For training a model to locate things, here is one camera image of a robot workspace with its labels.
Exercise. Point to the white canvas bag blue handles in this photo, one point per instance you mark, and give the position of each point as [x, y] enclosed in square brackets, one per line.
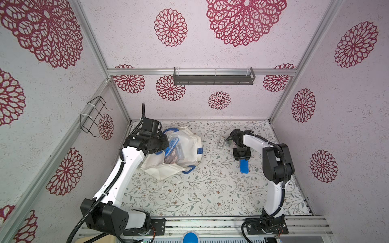
[184, 154]

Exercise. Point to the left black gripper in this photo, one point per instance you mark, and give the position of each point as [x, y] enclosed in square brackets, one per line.
[165, 143]

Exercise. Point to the blue round button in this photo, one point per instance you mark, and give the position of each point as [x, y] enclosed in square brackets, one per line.
[190, 237]

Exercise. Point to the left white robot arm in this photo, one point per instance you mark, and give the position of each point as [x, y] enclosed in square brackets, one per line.
[103, 212]

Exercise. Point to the black wire wall rack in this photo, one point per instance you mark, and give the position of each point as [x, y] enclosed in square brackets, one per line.
[97, 122]

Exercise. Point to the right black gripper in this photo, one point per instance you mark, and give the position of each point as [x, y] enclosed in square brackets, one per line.
[241, 153]

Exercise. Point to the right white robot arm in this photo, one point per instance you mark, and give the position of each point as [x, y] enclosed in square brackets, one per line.
[277, 167]

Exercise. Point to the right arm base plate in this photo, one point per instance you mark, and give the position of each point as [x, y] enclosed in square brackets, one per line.
[269, 226]

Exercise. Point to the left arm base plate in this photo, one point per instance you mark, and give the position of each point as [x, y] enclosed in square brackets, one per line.
[155, 226]

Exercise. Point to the blue stationery case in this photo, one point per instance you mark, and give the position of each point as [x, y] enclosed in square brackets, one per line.
[244, 166]

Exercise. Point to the clear pen case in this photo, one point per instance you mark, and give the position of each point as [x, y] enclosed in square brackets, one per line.
[221, 143]

